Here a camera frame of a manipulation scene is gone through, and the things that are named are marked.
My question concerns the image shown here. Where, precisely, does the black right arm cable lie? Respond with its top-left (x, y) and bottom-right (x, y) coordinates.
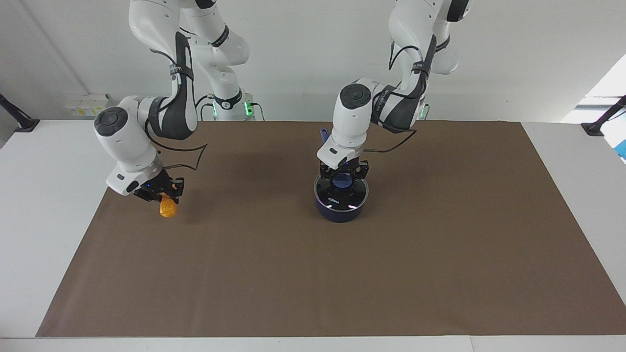
top-left (144, 46), bottom-right (209, 172)

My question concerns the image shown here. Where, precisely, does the black clamp stand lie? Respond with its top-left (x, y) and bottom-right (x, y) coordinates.
top-left (0, 94), bottom-right (41, 132)
top-left (581, 95), bottom-right (626, 136)

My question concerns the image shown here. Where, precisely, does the dark blue saucepan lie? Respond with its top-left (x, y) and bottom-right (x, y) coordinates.
top-left (314, 128), bottom-right (369, 223)

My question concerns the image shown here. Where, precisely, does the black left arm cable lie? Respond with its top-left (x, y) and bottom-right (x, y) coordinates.
top-left (364, 44), bottom-right (432, 154)

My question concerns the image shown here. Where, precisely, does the brown table mat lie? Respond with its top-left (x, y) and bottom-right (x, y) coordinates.
top-left (36, 121), bottom-right (626, 338)

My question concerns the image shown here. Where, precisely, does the white wall socket box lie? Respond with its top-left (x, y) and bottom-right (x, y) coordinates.
top-left (65, 94), bottom-right (115, 118)

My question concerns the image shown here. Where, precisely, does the orange corn cob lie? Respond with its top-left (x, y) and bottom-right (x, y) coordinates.
top-left (159, 193), bottom-right (178, 218)

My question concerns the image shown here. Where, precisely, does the glass lid with blue knob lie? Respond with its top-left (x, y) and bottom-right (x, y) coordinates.
top-left (314, 174), bottom-right (369, 214)

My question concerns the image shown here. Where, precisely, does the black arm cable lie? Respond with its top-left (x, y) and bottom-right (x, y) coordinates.
top-left (144, 46), bottom-right (209, 172)
top-left (364, 44), bottom-right (432, 154)

